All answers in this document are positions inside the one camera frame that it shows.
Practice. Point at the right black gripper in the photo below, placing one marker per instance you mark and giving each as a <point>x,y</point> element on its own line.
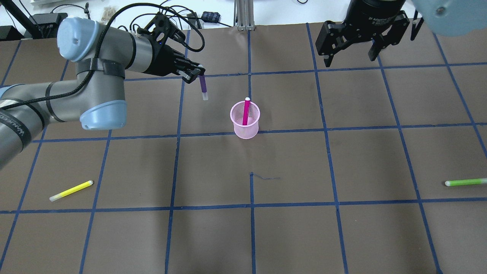
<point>374,16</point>

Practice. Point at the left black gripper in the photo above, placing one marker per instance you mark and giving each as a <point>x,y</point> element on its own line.
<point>160,59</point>

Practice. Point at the purple pen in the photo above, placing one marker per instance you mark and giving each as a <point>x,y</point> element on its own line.
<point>203,87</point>

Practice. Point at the pink pen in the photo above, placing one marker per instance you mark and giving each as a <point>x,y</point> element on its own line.
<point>246,110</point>

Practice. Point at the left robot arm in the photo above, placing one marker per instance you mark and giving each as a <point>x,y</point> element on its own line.
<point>96,98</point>

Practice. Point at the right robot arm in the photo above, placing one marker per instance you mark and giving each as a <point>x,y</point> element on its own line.
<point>449,18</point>

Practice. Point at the pink mesh cup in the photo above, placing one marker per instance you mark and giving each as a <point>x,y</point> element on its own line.
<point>251,130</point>

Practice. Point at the plaid blue pouch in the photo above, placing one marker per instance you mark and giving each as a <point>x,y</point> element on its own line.
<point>211,17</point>

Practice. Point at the black box on desk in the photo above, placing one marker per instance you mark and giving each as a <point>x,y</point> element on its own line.
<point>48,23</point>

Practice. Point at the yellow pen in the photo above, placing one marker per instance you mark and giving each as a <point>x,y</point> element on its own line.
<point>71,191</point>

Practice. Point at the green pen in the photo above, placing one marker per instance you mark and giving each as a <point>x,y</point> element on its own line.
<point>466,182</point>

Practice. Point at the front aluminium frame post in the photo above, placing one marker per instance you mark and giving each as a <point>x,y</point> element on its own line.
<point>244,15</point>

